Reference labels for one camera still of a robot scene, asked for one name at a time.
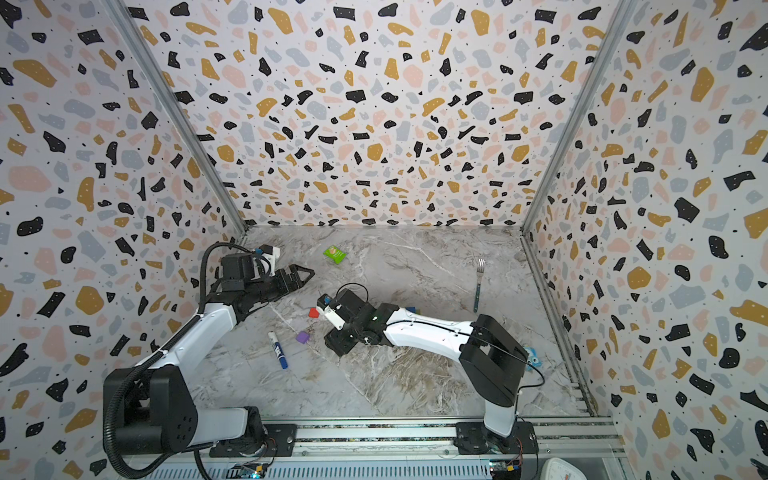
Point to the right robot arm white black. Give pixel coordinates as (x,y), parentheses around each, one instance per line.
(493,361)

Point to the green snack packet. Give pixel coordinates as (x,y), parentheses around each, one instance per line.
(335,254)

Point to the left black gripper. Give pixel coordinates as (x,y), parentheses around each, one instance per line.
(292,281)

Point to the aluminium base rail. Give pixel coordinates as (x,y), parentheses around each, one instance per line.
(414,448)

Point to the blue monster toy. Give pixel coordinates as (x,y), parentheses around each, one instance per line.
(533,358)

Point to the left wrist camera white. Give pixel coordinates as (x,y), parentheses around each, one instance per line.
(267,257)

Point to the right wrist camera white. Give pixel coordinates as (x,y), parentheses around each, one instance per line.
(329,308)

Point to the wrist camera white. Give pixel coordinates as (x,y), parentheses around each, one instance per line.
(329,308)
(267,257)

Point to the blue marker pen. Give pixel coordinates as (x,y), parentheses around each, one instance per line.
(278,350)

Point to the white object bottom right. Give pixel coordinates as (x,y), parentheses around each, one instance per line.
(559,469)

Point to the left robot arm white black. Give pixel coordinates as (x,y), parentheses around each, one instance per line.
(149,409)

